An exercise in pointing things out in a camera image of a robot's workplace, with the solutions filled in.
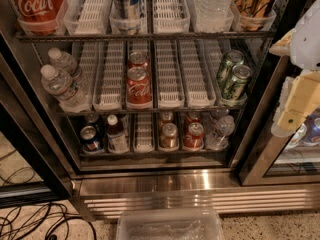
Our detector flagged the large coke can top shelf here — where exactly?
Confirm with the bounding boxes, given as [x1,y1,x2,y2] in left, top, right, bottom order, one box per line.
[13,0,68,36]

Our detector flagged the fridge glass door right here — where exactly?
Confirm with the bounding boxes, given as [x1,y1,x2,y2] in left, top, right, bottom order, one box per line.
[238,0,320,187]

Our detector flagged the red coke can bottom front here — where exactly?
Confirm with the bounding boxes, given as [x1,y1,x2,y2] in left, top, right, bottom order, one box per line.
[183,122,204,150]

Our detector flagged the red coke can middle front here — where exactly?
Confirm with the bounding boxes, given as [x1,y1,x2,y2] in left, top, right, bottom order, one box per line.
[126,67,152,109]

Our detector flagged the blue pepsi can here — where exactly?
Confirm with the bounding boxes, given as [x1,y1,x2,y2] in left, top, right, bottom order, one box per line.
[80,126,104,153]
[84,114,105,135]

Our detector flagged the green can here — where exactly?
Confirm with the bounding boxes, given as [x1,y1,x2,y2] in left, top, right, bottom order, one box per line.
[222,65,253,100]
[216,50,244,87]

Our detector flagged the clear water bottle top shelf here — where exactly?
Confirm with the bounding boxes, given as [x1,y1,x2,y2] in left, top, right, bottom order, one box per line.
[195,0,232,20]

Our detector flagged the white empty tray middle right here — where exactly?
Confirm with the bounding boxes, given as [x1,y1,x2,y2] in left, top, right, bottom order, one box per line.
[178,40,216,108]

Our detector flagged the blue can behind right door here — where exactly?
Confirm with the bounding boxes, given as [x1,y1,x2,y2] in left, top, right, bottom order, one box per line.
[302,114,320,146]

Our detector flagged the water bottle middle front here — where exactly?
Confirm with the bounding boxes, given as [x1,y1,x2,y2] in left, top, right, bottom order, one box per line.
[40,64,89,113]

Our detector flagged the dark drink bottle white cap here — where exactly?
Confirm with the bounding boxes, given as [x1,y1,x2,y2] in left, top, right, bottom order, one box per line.
[106,114,128,153]

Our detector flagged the white empty tray top left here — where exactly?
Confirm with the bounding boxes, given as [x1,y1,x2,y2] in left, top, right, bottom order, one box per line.
[64,0,112,36]

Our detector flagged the white empty tray middle left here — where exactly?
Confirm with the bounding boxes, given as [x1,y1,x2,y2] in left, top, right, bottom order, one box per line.
[93,41,125,112]

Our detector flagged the green can middle front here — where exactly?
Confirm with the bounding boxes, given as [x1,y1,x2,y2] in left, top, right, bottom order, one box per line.
[222,65,253,100]

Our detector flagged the green can middle rear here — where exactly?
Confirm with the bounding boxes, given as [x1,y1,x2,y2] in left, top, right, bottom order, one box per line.
[216,50,244,87]

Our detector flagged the orange can bottom rear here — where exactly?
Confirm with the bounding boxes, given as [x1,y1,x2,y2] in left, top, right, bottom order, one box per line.
[158,112,174,128]

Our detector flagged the clear water bottle bottom rear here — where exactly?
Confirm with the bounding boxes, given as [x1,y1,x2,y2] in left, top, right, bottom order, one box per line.
[210,109,229,121]

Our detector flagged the orange can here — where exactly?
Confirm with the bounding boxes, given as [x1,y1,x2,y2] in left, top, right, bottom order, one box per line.
[158,112,174,128]
[160,123,178,150]

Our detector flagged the white empty tray middle centre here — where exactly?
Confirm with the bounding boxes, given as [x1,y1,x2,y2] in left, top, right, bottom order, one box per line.
[154,40,185,109]

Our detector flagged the white empty tray bottom shelf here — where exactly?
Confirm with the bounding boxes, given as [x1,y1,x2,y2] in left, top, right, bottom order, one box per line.
[133,113,154,153]

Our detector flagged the gold brown can top shelf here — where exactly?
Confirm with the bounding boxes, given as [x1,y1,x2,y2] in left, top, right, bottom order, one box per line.
[231,0,276,32]

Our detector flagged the orange can bottom front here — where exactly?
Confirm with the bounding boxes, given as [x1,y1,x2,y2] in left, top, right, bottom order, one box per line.
[160,123,178,150]

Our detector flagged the black cables on floor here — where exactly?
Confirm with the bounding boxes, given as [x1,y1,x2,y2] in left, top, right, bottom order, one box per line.
[0,148,98,240]

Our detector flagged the white can behind right door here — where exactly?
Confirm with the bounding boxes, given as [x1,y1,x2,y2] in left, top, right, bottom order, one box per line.
[286,124,307,149]

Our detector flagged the silver blue can top shelf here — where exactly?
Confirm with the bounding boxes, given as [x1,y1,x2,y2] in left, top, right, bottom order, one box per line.
[113,0,141,20]

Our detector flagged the red coke can middle rear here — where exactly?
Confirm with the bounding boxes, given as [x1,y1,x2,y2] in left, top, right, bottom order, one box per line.
[128,51,150,71]

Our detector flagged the water bottle middle rear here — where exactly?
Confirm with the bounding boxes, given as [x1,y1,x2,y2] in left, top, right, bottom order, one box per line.
[48,47,87,85]

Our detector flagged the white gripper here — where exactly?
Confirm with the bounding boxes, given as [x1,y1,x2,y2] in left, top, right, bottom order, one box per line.
[269,0,320,132]

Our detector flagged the clear plastic bin on floor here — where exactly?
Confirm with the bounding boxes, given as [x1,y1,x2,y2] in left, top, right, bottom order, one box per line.
[116,208,225,240]

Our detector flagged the blue pepsi can bottom rear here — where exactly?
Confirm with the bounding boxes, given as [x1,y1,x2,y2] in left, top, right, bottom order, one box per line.
[84,114,105,135]

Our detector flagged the clear water bottle bottom front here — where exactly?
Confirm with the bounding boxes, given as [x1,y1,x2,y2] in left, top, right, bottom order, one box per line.
[206,115,235,151]

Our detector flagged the blue pepsi can bottom front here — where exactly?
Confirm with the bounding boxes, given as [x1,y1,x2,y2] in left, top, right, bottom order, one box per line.
[80,126,104,153]

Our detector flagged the black fridge door left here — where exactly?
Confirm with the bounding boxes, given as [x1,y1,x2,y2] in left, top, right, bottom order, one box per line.
[0,39,72,208]

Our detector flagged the red coke can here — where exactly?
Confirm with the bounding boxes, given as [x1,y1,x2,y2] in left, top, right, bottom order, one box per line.
[128,51,150,71]
[184,111,203,126]
[183,122,204,150]
[126,67,152,109]

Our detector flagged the red coke can bottom rear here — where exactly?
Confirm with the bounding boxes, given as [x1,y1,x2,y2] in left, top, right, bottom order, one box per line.
[184,111,203,126]

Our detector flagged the white empty tray top centre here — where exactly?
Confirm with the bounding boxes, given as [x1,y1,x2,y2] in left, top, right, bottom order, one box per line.
[152,0,190,34]

